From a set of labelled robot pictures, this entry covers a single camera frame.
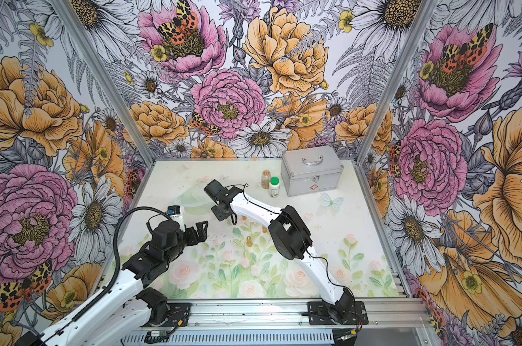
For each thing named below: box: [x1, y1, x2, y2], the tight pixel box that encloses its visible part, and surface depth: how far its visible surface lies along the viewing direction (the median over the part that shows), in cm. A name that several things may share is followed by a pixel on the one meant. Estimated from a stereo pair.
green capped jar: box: [268, 175, 281, 199], surface depth 104 cm
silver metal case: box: [280, 145, 344, 198], surface depth 102 cm
